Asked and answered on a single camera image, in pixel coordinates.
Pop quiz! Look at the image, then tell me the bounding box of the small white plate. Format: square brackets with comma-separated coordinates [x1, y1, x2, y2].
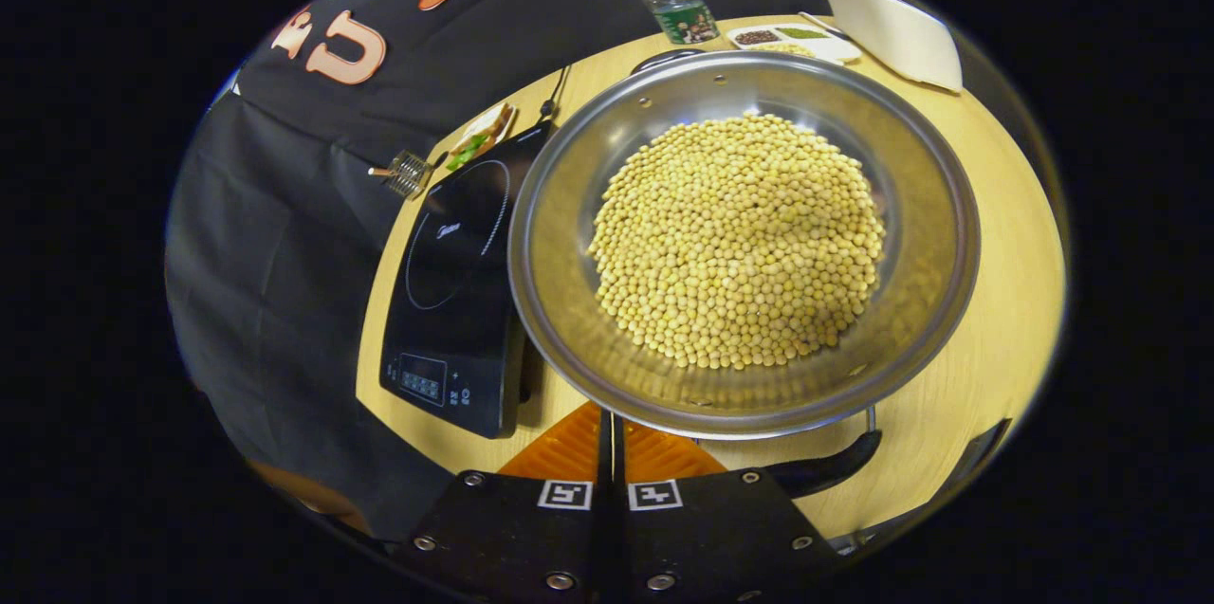
[444, 101, 519, 174]

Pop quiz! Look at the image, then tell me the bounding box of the black power cable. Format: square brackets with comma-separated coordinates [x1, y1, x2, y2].
[536, 64, 573, 126]

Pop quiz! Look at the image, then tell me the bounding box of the black induction cooktop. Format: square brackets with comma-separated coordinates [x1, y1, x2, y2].
[378, 119, 553, 440]

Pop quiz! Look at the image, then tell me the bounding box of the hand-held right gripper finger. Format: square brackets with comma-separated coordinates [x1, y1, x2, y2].
[392, 400, 614, 604]
[613, 410, 845, 604]

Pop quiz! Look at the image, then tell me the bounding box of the stainless steel pot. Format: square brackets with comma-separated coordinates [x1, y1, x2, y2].
[506, 47, 984, 501]

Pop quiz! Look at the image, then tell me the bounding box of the black backdrop cloth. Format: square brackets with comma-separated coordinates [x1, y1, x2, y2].
[163, 0, 959, 543]

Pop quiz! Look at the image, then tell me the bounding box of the white divided tray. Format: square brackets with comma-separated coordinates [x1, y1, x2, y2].
[726, 22, 863, 66]

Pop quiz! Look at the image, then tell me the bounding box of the white toaster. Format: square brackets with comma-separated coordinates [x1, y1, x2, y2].
[816, 0, 965, 94]

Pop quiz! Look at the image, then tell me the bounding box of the sandwich with lettuce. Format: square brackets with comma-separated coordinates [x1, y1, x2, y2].
[448, 104, 516, 171]

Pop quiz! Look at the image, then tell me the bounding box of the large soybean pile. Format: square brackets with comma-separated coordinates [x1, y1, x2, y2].
[587, 113, 889, 371]

